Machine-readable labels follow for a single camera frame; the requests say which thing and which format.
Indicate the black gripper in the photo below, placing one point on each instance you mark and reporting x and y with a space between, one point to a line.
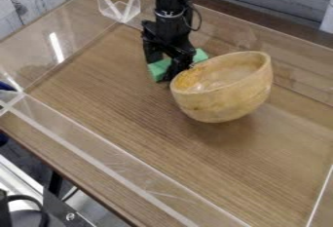
165 36

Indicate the green rectangular block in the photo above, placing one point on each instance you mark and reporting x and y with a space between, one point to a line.
158 68

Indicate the light brown wooden bowl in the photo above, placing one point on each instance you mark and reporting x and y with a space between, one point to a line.
225 87

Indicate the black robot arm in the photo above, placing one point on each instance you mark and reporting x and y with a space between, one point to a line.
178 5

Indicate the blue object at left edge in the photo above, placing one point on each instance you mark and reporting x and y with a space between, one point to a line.
6 87

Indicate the black table leg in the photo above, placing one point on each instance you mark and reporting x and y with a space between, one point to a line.
55 184

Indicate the clear acrylic tray wall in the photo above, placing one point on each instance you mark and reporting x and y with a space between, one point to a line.
87 111

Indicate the black metal bracket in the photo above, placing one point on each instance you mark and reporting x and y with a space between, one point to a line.
62 215

